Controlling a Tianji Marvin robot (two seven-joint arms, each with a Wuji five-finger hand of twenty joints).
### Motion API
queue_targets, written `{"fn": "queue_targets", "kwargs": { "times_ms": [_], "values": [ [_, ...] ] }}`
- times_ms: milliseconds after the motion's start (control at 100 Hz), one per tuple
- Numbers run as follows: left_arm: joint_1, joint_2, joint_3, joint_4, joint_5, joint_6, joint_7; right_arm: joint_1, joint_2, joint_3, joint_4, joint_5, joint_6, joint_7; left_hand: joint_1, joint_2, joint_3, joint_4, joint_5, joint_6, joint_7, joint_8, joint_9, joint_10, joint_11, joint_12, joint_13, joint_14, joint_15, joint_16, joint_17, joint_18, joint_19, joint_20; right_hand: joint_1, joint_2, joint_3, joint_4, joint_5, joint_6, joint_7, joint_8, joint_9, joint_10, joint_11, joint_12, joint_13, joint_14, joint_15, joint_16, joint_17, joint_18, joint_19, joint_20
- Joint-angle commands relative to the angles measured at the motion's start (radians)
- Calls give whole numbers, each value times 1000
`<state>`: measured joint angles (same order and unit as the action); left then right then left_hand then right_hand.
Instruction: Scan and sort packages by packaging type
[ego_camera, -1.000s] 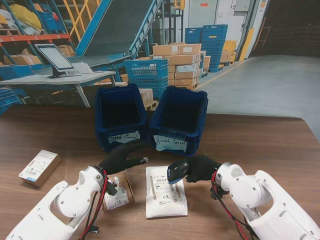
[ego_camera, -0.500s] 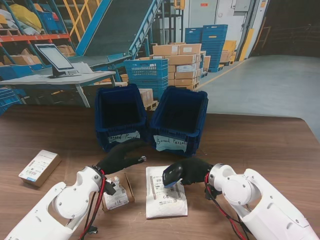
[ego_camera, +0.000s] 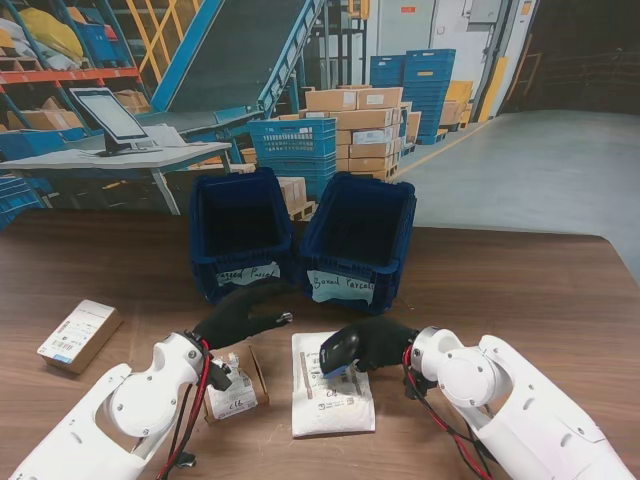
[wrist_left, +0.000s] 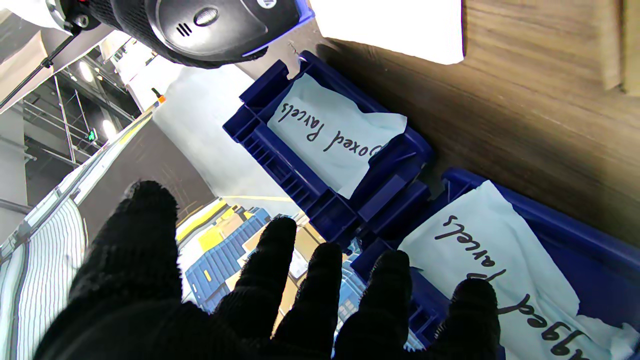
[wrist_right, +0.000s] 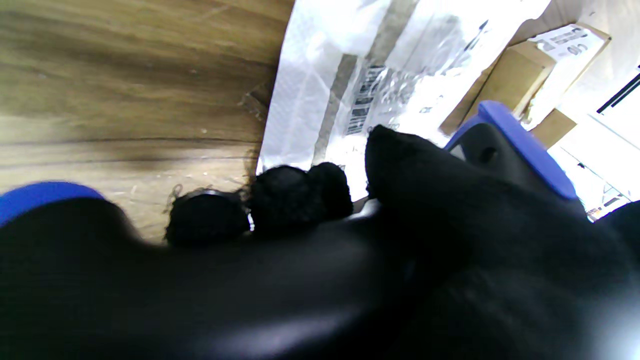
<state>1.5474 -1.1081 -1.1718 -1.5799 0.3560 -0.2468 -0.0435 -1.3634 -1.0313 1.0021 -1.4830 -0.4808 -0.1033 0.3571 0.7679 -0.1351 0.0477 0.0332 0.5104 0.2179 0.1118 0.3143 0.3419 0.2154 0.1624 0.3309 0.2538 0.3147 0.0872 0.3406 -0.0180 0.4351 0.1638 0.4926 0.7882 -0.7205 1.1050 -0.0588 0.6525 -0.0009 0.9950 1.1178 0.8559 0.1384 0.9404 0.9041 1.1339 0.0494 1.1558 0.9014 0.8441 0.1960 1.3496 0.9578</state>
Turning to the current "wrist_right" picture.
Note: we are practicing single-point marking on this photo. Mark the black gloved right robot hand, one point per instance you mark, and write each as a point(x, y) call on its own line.
point(475, 260)

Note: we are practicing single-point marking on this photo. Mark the white plastic mailer bag parcel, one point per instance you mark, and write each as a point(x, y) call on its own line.
point(320, 75)

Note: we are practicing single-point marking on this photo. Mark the black and blue barcode scanner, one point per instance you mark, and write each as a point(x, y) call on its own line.
point(150, 300)

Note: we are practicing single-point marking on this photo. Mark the tall cardboard box white label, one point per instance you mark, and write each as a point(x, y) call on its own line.
point(552, 127)

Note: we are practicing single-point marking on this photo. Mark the flat cardboard box handwritten label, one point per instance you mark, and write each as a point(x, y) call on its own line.
point(510, 75)

